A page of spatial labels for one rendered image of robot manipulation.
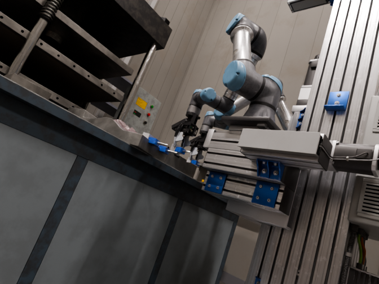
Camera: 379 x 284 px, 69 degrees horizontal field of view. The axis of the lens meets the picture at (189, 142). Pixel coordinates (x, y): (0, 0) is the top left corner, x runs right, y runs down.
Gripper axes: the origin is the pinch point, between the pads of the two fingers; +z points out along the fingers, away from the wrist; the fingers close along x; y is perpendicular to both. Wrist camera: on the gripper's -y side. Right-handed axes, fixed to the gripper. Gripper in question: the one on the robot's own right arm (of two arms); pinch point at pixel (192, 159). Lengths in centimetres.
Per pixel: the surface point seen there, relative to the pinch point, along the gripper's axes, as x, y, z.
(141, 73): -26, -60, -56
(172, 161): -30.5, 14.3, 10.8
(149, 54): -26, -60, -74
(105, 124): -70, 4, 9
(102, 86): -47, -67, -31
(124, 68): -36, -70, -55
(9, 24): -112, -67, -31
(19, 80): -108, 1, 10
